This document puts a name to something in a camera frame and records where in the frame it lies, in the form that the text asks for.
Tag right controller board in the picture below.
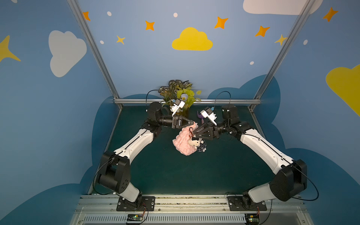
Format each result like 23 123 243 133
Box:
245 214 260 225

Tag artificial flowers in vase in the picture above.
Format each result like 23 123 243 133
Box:
158 80 202 117

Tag controller board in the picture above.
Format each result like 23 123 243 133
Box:
245 214 260 225
126 214 144 223

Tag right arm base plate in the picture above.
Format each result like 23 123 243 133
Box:
226 196 267 212

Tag pink fluffy zipper bag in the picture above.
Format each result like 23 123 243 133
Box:
172 123 198 156

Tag red keychain clasp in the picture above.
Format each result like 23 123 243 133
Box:
189 127 194 138

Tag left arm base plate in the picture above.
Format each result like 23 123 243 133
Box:
116 196 156 212

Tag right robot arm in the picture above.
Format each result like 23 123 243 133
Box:
190 104 308 209

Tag white plush cat keychain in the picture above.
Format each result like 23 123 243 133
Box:
188 137 207 152

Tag purple pink toy rake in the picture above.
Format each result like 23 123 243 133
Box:
196 111 204 124

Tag left controller board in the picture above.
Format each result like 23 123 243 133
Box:
126 214 144 223

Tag aluminium frame rail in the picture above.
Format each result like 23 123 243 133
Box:
113 98 261 106

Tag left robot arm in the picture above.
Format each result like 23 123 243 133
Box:
92 102 194 210

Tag front aluminium rail base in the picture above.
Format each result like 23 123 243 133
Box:
70 194 313 225

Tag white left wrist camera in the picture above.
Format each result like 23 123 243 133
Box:
170 99 185 116

